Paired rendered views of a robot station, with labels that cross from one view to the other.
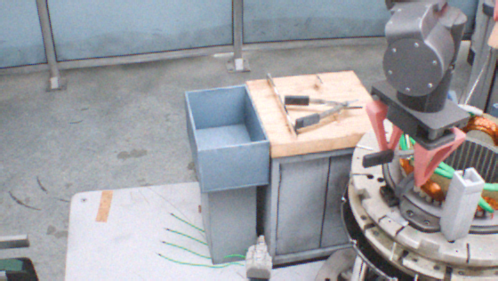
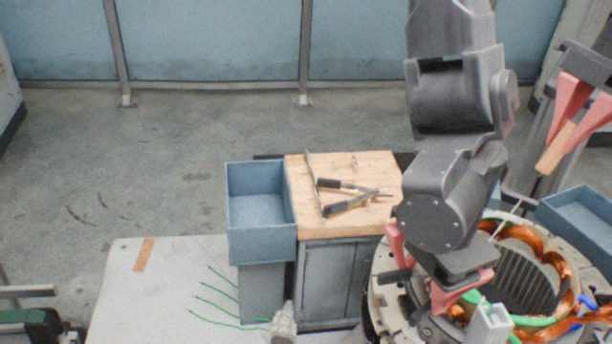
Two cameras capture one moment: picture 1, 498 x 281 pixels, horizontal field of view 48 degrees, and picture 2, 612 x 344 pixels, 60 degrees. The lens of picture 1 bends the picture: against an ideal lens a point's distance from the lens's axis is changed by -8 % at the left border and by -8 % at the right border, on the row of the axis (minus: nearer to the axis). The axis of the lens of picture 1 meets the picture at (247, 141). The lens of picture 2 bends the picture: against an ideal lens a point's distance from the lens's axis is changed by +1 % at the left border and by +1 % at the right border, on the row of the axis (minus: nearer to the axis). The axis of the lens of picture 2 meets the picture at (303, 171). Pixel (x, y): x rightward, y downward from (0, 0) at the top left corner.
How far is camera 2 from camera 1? 0.16 m
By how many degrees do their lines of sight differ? 3
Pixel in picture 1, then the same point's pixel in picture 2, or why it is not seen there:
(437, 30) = (465, 181)
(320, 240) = (345, 311)
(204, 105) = (244, 175)
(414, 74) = (430, 230)
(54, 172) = (118, 188)
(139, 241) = (172, 294)
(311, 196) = (337, 272)
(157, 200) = (198, 251)
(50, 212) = (107, 228)
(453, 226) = not seen: outside the picture
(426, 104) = not seen: hidden behind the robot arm
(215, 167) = (244, 245)
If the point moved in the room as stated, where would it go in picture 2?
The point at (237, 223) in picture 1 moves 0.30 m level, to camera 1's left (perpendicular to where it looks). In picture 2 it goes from (266, 290) to (99, 277)
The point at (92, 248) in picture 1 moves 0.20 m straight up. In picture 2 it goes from (123, 301) to (104, 228)
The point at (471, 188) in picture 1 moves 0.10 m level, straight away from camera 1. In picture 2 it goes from (497, 330) to (521, 268)
